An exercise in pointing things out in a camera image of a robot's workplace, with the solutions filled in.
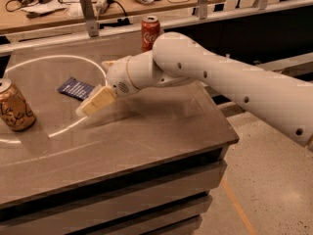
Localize black cable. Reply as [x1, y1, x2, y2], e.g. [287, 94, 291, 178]
[107, 0, 129, 18]

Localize grey metal post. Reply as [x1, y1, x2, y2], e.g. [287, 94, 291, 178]
[196, 0, 207, 20]

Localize red coca-cola can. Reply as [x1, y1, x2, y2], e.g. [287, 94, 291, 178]
[141, 16, 160, 51]

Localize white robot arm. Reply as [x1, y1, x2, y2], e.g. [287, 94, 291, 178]
[76, 32, 313, 149]

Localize gold lacroix can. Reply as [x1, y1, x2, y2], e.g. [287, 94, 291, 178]
[0, 78, 36, 131]

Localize blue rxbar wrapper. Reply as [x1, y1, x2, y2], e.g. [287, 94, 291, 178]
[57, 77, 94, 101]

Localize grey metal post bracket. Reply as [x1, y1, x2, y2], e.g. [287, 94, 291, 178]
[79, 0, 99, 37]

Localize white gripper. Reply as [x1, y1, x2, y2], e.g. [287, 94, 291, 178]
[76, 56, 140, 117]

